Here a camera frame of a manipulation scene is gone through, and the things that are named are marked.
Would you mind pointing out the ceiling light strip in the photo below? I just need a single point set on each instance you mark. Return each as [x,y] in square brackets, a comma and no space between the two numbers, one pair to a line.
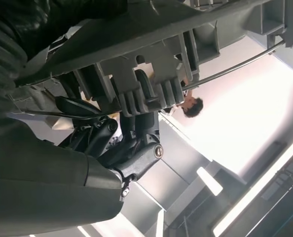
[160,224]
[260,183]
[83,231]
[209,181]

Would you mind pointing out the person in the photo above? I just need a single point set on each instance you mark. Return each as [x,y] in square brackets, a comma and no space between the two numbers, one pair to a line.
[193,106]

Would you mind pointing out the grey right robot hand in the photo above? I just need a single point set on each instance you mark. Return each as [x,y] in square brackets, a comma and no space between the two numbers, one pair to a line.
[38,183]

